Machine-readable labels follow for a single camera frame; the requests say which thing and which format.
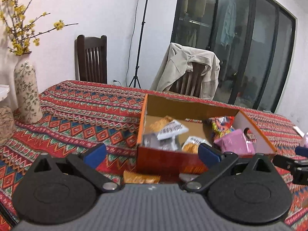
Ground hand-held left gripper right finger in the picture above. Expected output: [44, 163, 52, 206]
[182, 143, 273, 193]

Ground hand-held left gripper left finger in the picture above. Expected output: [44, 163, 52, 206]
[34, 144, 121, 193]

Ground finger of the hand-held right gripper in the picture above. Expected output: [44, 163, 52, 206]
[295, 146, 308, 157]
[273, 154, 308, 171]

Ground red snack bag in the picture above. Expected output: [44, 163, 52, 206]
[208, 116, 235, 140]

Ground orange cardboard box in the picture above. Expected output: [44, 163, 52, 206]
[137, 94, 278, 175]

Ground orange foil snack packet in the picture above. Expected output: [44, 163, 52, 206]
[123, 170, 161, 185]

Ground white and orange cracker packet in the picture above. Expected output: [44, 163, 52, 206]
[182, 136, 208, 154]

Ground white flat object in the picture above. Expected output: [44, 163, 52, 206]
[293, 125, 305, 137]

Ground pink snack packet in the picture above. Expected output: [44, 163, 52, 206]
[214, 129, 255, 156]

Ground white printed snack packet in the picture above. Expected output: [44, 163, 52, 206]
[157, 120, 189, 141]

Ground red patterned tablecloth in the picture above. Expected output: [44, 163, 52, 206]
[0, 80, 308, 231]

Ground silver snack packet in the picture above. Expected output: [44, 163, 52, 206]
[144, 132, 179, 151]

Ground dark wooden chair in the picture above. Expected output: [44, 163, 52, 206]
[170, 62, 202, 97]
[76, 35, 108, 84]

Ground floral ceramic vase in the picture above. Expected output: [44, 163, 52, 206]
[14, 52, 43, 125]

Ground beige jacket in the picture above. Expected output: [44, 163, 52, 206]
[150, 43, 220, 100]

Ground white lace cloth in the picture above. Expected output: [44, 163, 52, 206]
[0, 84, 10, 101]

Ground hanging light blue shirt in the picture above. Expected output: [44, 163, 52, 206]
[220, 1, 238, 48]

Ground black light stand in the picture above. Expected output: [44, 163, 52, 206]
[129, 0, 155, 88]

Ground black sliding glass door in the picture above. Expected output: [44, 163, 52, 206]
[170, 0, 297, 113]

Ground yellow flower branches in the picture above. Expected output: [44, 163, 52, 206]
[0, 0, 79, 56]

